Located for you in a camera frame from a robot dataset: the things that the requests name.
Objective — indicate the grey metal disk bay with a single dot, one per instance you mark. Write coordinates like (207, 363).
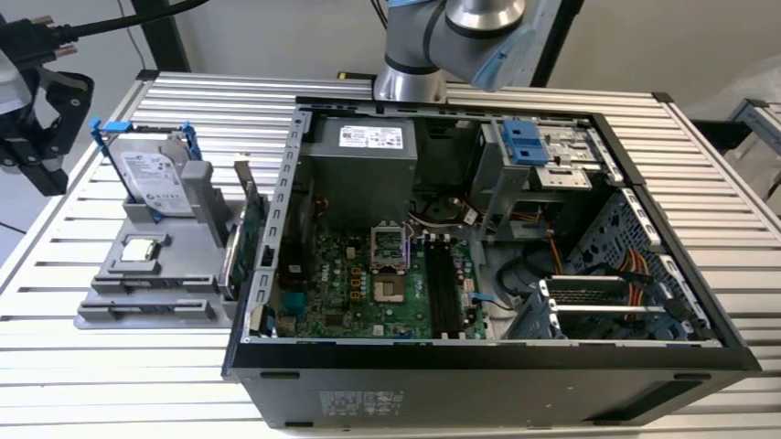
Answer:
(586, 288)

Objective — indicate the grey power supply unit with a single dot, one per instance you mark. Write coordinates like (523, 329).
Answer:
(359, 183)

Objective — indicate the black upright post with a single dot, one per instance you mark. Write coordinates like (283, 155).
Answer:
(561, 41)
(164, 36)

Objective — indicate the black PC case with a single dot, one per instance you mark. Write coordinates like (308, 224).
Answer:
(427, 388)

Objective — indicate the black case fan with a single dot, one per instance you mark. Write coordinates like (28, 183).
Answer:
(300, 224)

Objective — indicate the silver drive cage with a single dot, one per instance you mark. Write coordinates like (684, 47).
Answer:
(494, 192)

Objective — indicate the light blue pull tab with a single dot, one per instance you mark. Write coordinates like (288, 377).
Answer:
(482, 296)

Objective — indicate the silver CPU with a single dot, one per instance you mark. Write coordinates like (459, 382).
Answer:
(140, 250)

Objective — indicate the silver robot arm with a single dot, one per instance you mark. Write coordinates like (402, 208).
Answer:
(470, 27)

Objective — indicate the green motherboard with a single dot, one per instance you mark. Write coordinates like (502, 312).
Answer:
(397, 315)

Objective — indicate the black plug yellow tip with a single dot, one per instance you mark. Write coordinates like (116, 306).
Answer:
(357, 75)

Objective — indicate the green graphics card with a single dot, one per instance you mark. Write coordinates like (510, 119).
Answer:
(247, 238)

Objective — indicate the grey metal frame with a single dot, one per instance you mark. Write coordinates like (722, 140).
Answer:
(762, 137)

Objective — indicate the blue grey port block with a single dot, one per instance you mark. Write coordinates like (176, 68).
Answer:
(294, 305)

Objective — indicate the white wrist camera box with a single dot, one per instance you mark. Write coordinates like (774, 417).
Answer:
(4, 68)

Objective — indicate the round grey speaker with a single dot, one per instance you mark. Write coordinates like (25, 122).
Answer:
(442, 211)

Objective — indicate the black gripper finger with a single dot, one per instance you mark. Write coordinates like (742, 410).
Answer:
(45, 183)
(86, 91)

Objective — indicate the CPU socket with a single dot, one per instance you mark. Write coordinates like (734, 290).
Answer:
(390, 289)

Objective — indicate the grey parts rack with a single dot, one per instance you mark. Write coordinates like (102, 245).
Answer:
(183, 256)

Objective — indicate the black case latch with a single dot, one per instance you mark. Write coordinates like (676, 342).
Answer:
(266, 256)

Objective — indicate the blue drive latch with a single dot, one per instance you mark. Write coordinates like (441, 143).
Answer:
(525, 146)

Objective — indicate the hard disk in blue carrier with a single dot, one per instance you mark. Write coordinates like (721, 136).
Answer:
(150, 178)

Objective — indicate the black table corner cap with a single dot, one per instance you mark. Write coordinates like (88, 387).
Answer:
(662, 98)
(147, 75)

